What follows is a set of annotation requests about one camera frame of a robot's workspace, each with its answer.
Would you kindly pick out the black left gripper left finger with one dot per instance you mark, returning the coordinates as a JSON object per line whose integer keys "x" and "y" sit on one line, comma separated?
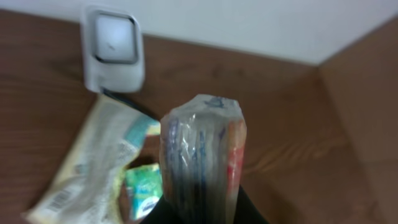
{"x": 160, "y": 214}

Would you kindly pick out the green white snack packet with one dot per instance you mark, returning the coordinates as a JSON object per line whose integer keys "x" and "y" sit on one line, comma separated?
{"x": 144, "y": 188}

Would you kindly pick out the clear orange snack packet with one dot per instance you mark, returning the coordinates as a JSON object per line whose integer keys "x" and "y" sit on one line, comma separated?
{"x": 201, "y": 157}

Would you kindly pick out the yellow white snack bag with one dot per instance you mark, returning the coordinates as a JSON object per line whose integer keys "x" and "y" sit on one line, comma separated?
{"x": 86, "y": 187}

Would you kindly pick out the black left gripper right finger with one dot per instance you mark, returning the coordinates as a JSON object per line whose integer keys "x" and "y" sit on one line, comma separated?
{"x": 246, "y": 212}

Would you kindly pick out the white barcode scanner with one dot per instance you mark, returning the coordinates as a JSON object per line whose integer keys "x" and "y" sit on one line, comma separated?
{"x": 112, "y": 49}

